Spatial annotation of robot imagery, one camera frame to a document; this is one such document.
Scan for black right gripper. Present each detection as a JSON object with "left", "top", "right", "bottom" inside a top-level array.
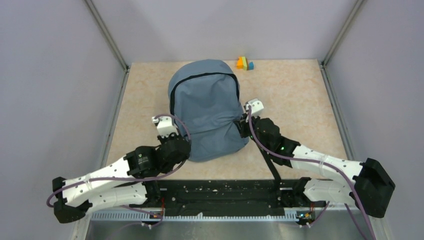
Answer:
[{"left": 235, "top": 110, "right": 270, "bottom": 152}]

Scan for blue student backpack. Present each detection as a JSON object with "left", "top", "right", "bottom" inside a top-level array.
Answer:
[{"left": 168, "top": 59, "right": 249, "bottom": 163}]

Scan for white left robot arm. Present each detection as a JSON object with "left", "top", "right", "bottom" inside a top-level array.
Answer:
[{"left": 47, "top": 133, "right": 192, "bottom": 224}]

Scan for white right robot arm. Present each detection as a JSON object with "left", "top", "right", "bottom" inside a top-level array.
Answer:
[{"left": 234, "top": 113, "right": 396, "bottom": 218}]

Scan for colourful sticky note stack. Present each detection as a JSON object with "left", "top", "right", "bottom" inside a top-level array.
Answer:
[{"left": 236, "top": 56, "right": 255, "bottom": 71}]

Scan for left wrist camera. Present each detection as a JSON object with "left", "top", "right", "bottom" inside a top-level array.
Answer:
[{"left": 152, "top": 116, "right": 178, "bottom": 138}]

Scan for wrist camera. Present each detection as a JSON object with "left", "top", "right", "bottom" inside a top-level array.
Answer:
[
  {"left": 152, "top": 116, "right": 178, "bottom": 138},
  {"left": 244, "top": 98, "right": 264, "bottom": 118}
]

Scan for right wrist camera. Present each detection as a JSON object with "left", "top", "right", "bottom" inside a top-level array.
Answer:
[{"left": 244, "top": 98, "right": 264, "bottom": 118}]

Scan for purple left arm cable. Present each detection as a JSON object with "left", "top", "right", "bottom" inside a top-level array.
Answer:
[{"left": 46, "top": 113, "right": 192, "bottom": 229}]

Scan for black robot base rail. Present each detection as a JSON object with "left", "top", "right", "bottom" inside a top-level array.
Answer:
[{"left": 129, "top": 178, "right": 327, "bottom": 217}]

